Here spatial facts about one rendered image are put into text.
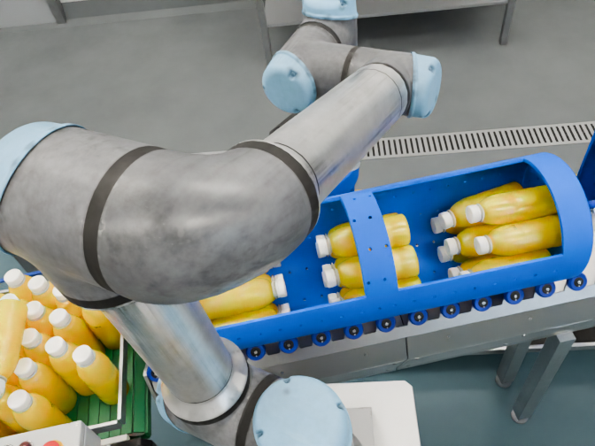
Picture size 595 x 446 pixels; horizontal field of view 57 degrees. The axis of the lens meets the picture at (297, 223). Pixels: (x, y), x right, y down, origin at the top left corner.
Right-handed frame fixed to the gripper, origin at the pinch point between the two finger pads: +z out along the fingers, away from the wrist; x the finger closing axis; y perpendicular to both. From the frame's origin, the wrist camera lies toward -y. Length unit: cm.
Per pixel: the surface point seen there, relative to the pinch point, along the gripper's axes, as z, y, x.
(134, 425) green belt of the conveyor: 45, -51, -19
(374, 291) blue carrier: 19.9, 4.8, -13.9
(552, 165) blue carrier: 11.5, 46.6, 1.7
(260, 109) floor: 135, -8, 200
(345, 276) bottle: 21.8, 0.3, -7.8
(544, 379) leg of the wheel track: 97, 60, -10
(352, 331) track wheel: 37.8, 0.3, -11.8
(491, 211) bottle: 18.0, 33.3, -2.0
